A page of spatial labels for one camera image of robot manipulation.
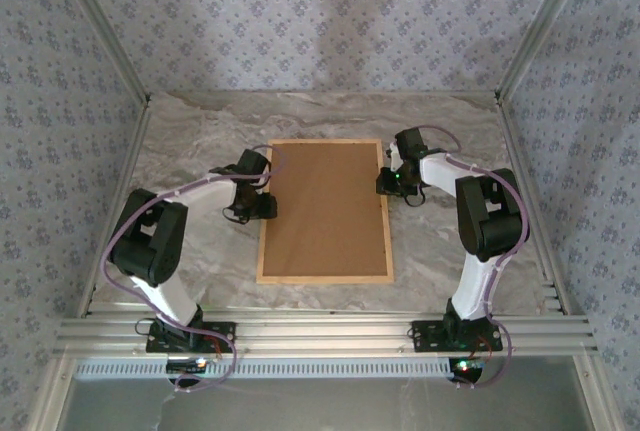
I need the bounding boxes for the brown backing board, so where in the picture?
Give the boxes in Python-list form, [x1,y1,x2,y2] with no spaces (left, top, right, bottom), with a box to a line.
[262,144,389,277]

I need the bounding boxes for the light wooden picture frame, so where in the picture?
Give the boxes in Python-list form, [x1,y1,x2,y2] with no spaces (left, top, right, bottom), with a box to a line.
[254,138,396,286]

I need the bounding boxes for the control board with LED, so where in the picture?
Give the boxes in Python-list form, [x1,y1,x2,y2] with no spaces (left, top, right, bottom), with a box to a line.
[166,357,209,375]
[448,357,489,385]

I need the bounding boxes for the grey metal sheet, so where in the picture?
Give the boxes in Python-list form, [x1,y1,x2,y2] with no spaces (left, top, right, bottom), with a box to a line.
[57,373,601,431]

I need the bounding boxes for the aluminium side rail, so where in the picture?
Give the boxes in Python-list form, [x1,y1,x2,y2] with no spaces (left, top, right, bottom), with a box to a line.
[74,98,154,320]
[494,93,574,317]

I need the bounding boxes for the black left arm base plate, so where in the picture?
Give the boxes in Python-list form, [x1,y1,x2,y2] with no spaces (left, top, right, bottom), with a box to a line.
[146,320,237,354]

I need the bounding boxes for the aluminium cross rail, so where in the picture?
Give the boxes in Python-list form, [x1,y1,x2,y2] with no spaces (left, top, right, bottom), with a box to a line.
[53,300,600,358]

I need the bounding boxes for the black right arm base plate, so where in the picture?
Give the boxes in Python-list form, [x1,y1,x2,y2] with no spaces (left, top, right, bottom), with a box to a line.
[409,319,504,352]

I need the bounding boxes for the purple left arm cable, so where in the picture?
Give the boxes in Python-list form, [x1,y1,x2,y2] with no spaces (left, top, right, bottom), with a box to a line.
[101,144,286,395]

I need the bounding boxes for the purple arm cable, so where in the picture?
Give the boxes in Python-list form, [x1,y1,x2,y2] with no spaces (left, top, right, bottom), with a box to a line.
[101,144,286,395]
[414,124,531,391]

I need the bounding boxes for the slotted grey cable duct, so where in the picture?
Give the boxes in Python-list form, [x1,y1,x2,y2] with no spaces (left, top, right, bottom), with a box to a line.
[74,356,454,381]

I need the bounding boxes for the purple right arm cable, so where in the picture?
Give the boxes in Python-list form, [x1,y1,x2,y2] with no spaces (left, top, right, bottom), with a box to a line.
[414,124,531,391]

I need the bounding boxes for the aluminium corner post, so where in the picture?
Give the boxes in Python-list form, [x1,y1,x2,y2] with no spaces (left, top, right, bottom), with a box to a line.
[494,0,600,102]
[49,0,154,105]

